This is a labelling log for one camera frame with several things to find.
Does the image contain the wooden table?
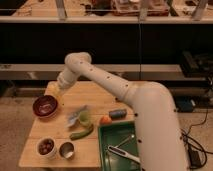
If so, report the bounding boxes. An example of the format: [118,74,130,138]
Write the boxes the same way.
[19,81,134,171]

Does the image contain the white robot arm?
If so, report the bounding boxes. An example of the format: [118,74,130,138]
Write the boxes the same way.
[57,52,189,171]

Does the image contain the white cup with nuts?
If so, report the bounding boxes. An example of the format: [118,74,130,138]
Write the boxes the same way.
[37,137,57,159]

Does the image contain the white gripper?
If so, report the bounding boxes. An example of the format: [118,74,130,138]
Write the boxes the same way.
[57,69,79,89]

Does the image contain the orange carrot piece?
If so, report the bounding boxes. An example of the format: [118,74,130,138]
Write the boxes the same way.
[99,115,112,125]

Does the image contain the blue grey cylinder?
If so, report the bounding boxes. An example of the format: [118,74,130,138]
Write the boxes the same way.
[109,109,127,119]

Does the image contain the white dish brush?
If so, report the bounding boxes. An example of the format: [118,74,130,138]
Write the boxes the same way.
[107,145,140,164]

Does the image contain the black cables on floor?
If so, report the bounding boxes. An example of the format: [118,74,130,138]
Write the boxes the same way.
[181,109,213,169]

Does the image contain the green plastic tray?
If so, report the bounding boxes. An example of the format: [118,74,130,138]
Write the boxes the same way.
[98,121,141,171]

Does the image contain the metal spoon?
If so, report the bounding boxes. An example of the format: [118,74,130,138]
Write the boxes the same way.
[115,134,135,147]

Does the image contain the black power adapter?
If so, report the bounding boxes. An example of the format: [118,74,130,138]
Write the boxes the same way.
[188,147,201,167]

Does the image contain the small metal cup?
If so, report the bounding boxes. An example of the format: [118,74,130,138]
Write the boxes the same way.
[59,142,74,159]

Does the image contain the green cucumber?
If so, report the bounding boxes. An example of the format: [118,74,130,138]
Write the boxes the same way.
[70,125,94,141]

